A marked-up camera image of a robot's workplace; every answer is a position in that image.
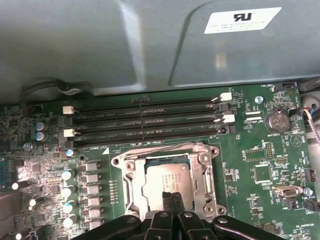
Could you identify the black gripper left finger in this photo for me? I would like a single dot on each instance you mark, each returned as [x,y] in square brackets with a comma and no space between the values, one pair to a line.
[160,225]

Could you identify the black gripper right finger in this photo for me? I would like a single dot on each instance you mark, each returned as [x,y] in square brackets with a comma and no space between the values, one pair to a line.
[192,225]

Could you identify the silver-topped CPU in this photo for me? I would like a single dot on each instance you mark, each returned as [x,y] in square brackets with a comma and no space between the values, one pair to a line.
[162,175]

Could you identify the CPU socket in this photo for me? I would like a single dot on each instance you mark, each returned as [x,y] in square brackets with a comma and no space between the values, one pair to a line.
[215,151]

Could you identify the black RAM slot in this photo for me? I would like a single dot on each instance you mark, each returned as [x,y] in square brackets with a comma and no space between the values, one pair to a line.
[150,106]
[150,125]
[150,137]
[150,116]

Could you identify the black square chip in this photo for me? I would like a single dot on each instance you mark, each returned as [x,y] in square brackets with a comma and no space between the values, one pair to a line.
[262,173]

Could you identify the green motherboard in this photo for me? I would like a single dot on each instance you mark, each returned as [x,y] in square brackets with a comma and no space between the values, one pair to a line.
[250,145]

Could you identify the internal USB port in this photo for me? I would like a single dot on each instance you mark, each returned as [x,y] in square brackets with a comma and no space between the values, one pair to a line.
[287,192]

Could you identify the coin cell battery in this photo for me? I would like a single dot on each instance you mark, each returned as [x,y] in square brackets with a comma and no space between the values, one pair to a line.
[277,121]

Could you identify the black PC case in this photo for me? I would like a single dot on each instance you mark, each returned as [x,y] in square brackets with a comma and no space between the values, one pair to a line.
[75,37]

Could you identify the white certification label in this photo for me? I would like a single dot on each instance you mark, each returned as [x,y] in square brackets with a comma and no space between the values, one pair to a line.
[240,21]

